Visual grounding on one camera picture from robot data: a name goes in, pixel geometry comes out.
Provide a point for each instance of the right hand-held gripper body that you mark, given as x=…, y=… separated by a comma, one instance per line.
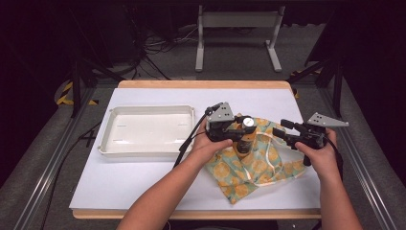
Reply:
x=314, y=132

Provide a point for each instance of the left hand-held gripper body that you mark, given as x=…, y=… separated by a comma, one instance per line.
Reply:
x=221, y=115

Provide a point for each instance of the orange bottle with silver cap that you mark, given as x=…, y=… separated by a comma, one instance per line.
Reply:
x=244, y=143

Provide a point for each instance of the citrus print cloth bag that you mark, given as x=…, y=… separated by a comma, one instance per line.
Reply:
x=252, y=172

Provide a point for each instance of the person's right hand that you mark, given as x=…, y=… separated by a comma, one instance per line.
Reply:
x=319, y=159

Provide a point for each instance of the person's left hand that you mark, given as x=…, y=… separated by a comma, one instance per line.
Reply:
x=206, y=147

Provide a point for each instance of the black tripod stand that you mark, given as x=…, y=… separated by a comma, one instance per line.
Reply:
x=79, y=73
x=332, y=76

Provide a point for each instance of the white plastic tray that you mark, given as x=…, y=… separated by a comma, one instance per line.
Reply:
x=146, y=131

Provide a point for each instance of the grey metal stand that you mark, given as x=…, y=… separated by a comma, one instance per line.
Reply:
x=239, y=19

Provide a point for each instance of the yellow black hazard tape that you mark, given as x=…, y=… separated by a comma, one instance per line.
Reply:
x=65, y=96

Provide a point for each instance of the aluminium frame rail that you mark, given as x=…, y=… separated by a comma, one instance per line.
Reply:
x=357, y=147
x=48, y=166

